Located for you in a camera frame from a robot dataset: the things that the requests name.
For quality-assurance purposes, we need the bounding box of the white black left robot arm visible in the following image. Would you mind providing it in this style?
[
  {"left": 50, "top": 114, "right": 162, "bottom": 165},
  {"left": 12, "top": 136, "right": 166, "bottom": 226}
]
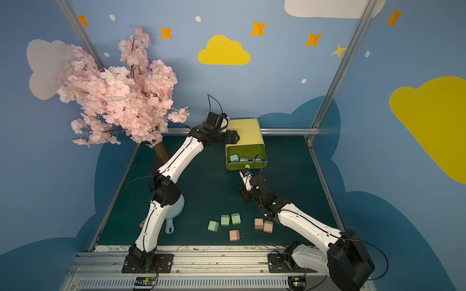
[{"left": 127, "top": 124, "right": 240, "bottom": 272}]

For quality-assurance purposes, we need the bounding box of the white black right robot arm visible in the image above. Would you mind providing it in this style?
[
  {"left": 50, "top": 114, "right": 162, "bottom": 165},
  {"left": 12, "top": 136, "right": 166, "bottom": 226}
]
[{"left": 240, "top": 170, "right": 375, "bottom": 291}]

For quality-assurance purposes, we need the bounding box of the pink cherry blossom tree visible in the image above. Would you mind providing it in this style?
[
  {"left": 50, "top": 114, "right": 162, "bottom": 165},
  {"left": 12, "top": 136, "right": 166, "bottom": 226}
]
[{"left": 57, "top": 27, "right": 189, "bottom": 163}]

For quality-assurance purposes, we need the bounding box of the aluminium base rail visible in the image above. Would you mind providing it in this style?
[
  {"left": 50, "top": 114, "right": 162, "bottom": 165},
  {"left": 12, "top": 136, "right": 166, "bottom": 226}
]
[{"left": 60, "top": 245, "right": 338, "bottom": 291}]

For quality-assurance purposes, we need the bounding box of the controller board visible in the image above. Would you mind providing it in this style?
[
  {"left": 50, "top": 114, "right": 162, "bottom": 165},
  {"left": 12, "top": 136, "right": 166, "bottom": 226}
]
[
  {"left": 287, "top": 276, "right": 307, "bottom": 291},
  {"left": 132, "top": 277, "right": 158, "bottom": 291}
]

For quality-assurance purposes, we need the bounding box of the left controller board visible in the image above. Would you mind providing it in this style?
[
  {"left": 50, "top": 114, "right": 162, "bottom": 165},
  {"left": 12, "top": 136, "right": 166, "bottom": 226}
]
[{"left": 132, "top": 277, "right": 158, "bottom": 291}]

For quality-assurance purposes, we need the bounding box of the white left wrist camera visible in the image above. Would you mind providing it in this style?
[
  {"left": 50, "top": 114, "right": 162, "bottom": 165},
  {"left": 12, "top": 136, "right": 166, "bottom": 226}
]
[{"left": 205, "top": 112, "right": 229, "bottom": 131}]

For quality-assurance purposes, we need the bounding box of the pink plug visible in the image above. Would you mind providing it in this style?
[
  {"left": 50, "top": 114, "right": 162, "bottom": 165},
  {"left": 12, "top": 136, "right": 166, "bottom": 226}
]
[
  {"left": 263, "top": 221, "right": 274, "bottom": 234},
  {"left": 254, "top": 218, "right": 264, "bottom": 231},
  {"left": 229, "top": 230, "right": 242, "bottom": 241}
]

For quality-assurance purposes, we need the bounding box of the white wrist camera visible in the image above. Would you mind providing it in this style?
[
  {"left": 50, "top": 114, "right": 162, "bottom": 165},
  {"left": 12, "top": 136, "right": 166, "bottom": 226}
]
[
  {"left": 205, "top": 112, "right": 229, "bottom": 131},
  {"left": 240, "top": 168, "right": 252, "bottom": 191}
]

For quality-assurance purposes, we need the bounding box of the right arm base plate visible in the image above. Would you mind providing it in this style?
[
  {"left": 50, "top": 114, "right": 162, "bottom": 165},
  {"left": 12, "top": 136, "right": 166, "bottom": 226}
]
[{"left": 267, "top": 252, "right": 316, "bottom": 274}]

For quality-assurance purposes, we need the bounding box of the pink plug bottom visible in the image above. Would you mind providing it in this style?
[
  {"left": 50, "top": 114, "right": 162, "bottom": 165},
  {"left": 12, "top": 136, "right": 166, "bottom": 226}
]
[{"left": 229, "top": 230, "right": 242, "bottom": 241}]

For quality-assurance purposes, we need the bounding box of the pink plug right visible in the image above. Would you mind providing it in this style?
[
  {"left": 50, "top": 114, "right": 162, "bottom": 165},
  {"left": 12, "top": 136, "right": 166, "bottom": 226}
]
[{"left": 263, "top": 221, "right": 274, "bottom": 234}]

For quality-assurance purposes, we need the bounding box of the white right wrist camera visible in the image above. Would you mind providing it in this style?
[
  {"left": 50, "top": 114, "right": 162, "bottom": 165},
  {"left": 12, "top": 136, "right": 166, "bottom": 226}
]
[{"left": 240, "top": 168, "right": 252, "bottom": 191}]

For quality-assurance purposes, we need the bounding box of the green plug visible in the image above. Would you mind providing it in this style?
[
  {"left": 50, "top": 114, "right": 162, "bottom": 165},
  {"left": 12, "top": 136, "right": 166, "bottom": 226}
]
[
  {"left": 231, "top": 213, "right": 241, "bottom": 225},
  {"left": 208, "top": 220, "right": 220, "bottom": 232},
  {"left": 220, "top": 215, "right": 231, "bottom": 226}
]

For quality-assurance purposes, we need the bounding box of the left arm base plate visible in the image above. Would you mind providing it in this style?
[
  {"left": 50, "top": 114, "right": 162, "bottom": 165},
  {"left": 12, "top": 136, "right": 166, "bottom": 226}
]
[{"left": 121, "top": 253, "right": 174, "bottom": 274}]

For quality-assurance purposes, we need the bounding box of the pink plug left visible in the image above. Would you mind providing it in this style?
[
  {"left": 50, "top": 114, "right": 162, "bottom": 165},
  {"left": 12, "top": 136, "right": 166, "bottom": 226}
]
[{"left": 254, "top": 218, "right": 264, "bottom": 231}]

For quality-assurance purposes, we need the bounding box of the yellow green drawer cabinet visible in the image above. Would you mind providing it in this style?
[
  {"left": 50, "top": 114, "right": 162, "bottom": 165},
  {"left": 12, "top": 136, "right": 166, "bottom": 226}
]
[{"left": 225, "top": 118, "right": 268, "bottom": 171}]

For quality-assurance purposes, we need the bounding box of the right controller board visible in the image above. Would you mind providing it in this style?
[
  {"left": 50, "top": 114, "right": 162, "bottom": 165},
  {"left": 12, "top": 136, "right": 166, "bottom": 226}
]
[{"left": 287, "top": 276, "right": 307, "bottom": 291}]

